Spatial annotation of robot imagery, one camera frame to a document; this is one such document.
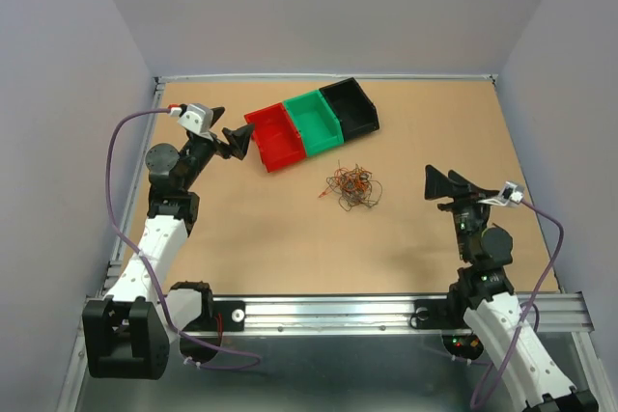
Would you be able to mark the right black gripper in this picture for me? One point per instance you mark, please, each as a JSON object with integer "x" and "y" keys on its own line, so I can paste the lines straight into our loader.
{"x": 437, "y": 185}

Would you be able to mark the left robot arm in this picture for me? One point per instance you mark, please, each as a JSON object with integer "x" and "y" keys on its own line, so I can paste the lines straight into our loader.
{"x": 128, "y": 332}

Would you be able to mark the aluminium mounting rail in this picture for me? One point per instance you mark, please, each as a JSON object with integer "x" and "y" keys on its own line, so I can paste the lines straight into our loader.
{"x": 365, "y": 315}

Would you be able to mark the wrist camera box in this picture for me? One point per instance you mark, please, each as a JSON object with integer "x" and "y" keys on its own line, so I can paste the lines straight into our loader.
{"x": 197, "y": 119}
{"x": 511, "y": 195}

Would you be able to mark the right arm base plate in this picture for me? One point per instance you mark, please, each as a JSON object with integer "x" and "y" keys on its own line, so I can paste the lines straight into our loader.
{"x": 427, "y": 315}

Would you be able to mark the red plastic bin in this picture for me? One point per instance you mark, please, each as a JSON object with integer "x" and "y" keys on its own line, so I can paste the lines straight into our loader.
{"x": 278, "y": 141}

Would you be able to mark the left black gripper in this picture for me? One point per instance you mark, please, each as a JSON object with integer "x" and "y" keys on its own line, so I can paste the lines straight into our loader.
{"x": 238, "y": 139}

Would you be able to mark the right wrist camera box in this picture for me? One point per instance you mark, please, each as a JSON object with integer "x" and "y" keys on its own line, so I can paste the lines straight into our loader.
{"x": 511, "y": 195}

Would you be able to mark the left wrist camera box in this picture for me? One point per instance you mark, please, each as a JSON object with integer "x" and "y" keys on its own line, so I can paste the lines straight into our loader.
{"x": 197, "y": 119}

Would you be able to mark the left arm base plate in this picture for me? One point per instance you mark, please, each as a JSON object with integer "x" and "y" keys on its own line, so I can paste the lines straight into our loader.
{"x": 232, "y": 314}

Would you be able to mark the black plastic bin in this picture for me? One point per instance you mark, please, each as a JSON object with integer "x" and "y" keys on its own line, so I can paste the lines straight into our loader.
{"x": 356, "y": 113}

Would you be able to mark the green plastic bin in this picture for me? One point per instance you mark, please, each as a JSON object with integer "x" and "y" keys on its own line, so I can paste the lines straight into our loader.
{"x": 315, "y": 121}

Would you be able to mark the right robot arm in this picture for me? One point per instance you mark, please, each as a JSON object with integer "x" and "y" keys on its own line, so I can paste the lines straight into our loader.
{"x": 484, "y": 300}

